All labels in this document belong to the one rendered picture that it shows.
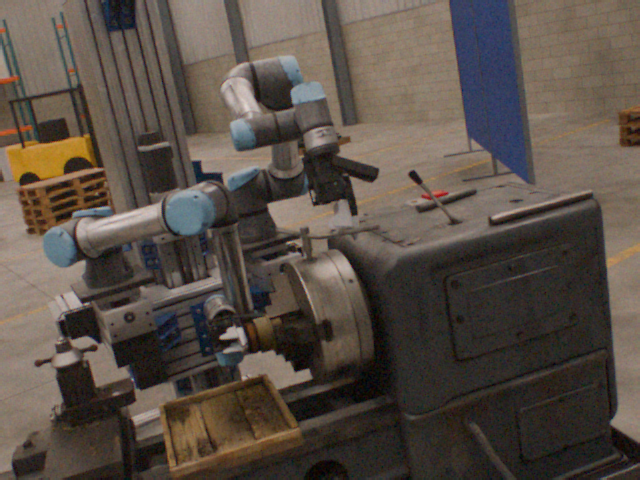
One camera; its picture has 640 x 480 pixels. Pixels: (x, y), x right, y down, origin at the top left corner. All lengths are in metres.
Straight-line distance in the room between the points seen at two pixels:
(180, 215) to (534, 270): 0.89
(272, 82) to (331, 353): 0.80
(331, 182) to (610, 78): 11.69
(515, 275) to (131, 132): 1.31
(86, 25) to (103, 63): 0.12
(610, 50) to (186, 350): 11.38
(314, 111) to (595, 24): 11.71
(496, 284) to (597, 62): 11.62
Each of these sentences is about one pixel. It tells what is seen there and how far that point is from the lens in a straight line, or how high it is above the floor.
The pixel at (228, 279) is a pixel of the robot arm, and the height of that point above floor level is 1.14.
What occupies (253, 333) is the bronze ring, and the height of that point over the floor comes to 1.10.
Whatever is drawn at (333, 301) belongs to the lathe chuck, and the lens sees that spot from 1.61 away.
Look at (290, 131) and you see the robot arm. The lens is 1.68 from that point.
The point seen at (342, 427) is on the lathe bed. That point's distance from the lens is 1.70.
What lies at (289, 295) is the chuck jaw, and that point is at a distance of 1.76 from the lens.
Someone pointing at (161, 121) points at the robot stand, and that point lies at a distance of 2.40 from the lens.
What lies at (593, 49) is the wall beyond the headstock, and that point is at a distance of 13.23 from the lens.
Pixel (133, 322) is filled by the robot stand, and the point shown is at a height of 1.07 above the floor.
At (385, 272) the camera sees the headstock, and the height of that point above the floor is 1.22.
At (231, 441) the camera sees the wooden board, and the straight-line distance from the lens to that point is 1.71.
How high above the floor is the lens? 1.69
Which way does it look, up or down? 14 degrees down
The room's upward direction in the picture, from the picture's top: 11 degrees counter-clockwise
